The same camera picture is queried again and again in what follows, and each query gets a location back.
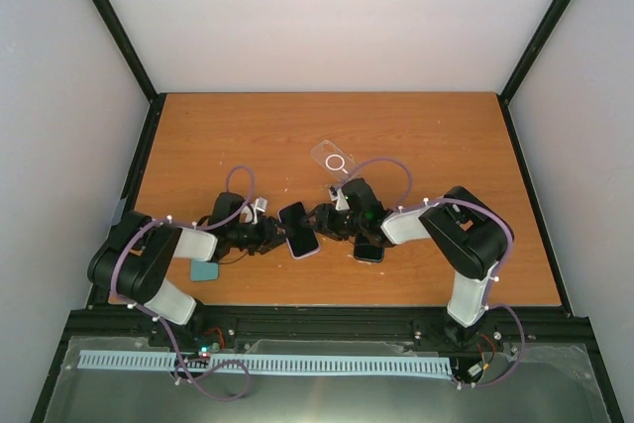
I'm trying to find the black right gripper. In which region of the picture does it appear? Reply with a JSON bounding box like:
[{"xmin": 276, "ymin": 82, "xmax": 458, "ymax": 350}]
[{"xmin": 299, "ymin": 203, "xmax": 366, "ymax": 242}]

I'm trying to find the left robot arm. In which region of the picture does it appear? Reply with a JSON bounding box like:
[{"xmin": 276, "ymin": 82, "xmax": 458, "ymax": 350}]
[{"xmin": 87, "ymin": 192, "xmax": 290, "ymax": 347}]

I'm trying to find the black screen phone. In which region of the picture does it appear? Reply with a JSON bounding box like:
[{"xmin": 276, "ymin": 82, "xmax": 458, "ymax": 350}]
[{"xmin": 353, "ymin": 242, "xmax": 385, "ymax": 264}]

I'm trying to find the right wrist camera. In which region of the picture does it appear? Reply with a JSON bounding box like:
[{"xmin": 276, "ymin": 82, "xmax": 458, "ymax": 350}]
[{"xmin": 328, "ymin": 186, "xmax": 350, "ymax": 212}]

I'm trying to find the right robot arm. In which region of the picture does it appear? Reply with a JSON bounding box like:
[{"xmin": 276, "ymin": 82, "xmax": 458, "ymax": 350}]
[{"xmin": 296, "ymin": 178, "xmax": 514, "ymax": 346}]

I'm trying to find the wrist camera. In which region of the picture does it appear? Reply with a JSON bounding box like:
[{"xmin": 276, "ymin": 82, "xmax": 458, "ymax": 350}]
[
  {"xmin": 246, "ymin": 197, "xmax": 267, "ymax": 224},
  {"xmin": 328, "ymin": 186, "xmax": 350, "ymax": 212}
]

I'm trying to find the teal phone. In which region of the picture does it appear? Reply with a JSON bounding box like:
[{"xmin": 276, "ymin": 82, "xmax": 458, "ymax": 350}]
[{"xmin": 189, "ymin": 260, "xmax": 219, "ymax": 282}]

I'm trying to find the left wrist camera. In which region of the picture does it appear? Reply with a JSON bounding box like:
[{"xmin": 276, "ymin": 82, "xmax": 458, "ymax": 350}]
[{"xmin": 246, "ymin": 197, "xmax": 267, "ymax": 224}]

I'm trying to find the black phone case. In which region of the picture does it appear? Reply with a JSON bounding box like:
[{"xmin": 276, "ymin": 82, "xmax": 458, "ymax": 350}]
[{"xmin": 352, "ymin": 240, "xmax": 386, "ymax": 264}]

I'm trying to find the light blue cable duct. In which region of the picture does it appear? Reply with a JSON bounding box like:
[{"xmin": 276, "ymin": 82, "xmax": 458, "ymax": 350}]
[{"xmin": 76, "ymin": 350, "xmax": 452, "ymax": 379}]

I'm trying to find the black aluminium frame rail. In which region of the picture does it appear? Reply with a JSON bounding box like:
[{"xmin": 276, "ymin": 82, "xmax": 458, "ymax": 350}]
[{"xmin": 68, "ymin": 304, "xmax": 593, "ymax": 360}]

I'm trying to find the clear magsafe phone case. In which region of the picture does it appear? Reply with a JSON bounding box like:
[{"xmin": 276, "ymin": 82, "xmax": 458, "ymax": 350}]
[{"xmin": 310, "ymin": 140, "xmax": 356, "ymax": 181}]

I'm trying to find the metal base plate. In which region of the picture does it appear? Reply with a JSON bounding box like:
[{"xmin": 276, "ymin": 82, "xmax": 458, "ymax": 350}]
[{"xmin": 44, "ymin": 339, "xmax": 619, "ymax": 422}]

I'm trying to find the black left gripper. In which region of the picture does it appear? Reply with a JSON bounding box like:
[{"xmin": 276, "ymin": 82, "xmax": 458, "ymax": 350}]
[{"xmin": 229, "ymin": 215, "xmax": 295, "ymax": 256}]

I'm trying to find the lavender phone case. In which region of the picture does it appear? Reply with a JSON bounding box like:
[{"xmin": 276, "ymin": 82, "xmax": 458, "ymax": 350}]
[{"xmin": 275, "ymin": 200, "xmax": 321, "ymax": 261}]

